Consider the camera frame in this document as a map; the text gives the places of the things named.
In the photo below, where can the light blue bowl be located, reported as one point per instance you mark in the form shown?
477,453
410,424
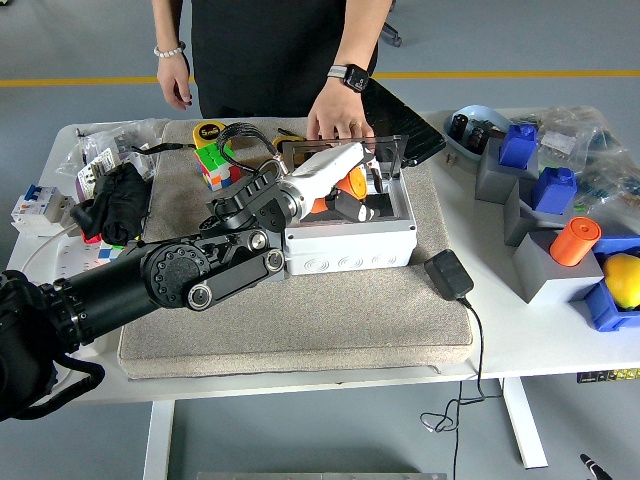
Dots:
482,115

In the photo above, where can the grey block holder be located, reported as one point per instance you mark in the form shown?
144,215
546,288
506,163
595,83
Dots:
555,282
520,220
495,182

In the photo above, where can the black power adapter plug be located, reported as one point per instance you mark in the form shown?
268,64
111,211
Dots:
449,275

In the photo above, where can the person's right hand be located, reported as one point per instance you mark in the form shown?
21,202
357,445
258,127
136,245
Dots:
175,80

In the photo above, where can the glossy black flat case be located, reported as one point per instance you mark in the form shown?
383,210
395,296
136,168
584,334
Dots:
410,125

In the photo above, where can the tinted transparent box lid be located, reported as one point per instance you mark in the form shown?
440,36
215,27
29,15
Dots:
390,150

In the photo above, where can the blue plastic bin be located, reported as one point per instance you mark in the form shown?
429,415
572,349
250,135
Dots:
605,312

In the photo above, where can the person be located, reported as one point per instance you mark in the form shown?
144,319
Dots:
265,50

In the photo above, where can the clear plastic bag with hardware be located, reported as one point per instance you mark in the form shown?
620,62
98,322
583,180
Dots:
100,145

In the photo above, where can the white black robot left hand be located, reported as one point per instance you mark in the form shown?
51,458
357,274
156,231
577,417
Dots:
330,162

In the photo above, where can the white blue circuit breaker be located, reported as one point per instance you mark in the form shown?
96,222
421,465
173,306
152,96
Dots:
37,205

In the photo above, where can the black rectangular component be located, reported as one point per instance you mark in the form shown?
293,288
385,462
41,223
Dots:
461,127
479,136

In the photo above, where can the person's left hand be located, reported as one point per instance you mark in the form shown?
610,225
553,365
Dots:
340,112

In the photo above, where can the small metal connector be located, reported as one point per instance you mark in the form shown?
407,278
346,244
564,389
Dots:
451,159

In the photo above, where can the clear plastic bags with parts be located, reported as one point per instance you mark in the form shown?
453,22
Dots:
600,145

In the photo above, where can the yellow tape measure 5m print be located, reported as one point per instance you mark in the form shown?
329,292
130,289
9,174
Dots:
209,132

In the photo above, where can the blue plastic block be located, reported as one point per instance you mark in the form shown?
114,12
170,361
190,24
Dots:
519,147
554,192

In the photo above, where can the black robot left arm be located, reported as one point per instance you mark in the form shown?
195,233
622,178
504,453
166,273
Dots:
170,275

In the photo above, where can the orange cylinder battery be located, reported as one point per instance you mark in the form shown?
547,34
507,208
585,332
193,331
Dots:
356,184
575,242

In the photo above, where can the person's right forearm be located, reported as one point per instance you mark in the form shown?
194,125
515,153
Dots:
167,22

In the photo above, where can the person's left forearm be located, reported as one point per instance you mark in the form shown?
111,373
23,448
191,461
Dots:
360,35

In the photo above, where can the white plastic junction box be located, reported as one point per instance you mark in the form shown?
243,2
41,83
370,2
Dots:
350,250

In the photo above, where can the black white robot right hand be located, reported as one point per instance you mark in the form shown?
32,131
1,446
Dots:
594,467

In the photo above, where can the black cloth bundle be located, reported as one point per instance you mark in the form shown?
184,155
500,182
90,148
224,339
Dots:
117,200

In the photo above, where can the grey-brown fabric mat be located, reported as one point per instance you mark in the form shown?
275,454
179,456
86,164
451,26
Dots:
300,320

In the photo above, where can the black office chair base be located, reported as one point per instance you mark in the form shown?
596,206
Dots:
392,36

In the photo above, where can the small multicolour puzzle cube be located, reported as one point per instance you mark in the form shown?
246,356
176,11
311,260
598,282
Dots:
110,252

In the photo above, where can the yellow lemon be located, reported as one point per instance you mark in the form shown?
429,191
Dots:
625,280

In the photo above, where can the black table control panel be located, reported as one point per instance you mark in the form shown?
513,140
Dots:
607,376

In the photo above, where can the white power strip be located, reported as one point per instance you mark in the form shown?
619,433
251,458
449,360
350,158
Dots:
75,262

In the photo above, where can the white table leg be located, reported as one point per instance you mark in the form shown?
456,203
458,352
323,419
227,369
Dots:
159,440
525,425

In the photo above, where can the black wrist watch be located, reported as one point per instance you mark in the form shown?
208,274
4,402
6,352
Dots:
355,77

